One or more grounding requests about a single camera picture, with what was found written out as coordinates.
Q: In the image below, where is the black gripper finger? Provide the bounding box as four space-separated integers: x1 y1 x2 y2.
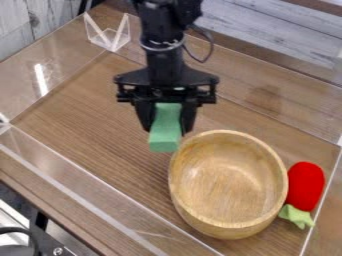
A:
180 101 198 135
135 101 155 131

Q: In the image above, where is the brown wooden bowl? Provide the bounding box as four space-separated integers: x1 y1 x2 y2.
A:
168 130 288 240

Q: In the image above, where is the black metal stand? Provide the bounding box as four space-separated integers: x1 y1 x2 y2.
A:
29 210 77 256

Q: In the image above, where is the clear acrylic corner bracket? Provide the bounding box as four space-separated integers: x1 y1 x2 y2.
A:
83 13 131 53

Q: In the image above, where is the green rectangular block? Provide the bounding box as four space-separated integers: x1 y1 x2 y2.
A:
148 103 182 152

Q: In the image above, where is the red plush strawberry toy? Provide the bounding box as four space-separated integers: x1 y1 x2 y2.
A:
278 161 326 229

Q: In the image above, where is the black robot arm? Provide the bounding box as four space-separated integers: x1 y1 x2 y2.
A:
113 0 219 133

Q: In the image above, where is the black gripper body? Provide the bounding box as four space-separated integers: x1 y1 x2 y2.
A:
112 46 220 107

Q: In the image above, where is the black cable loop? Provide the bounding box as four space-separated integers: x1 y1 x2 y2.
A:
0 226 45 256

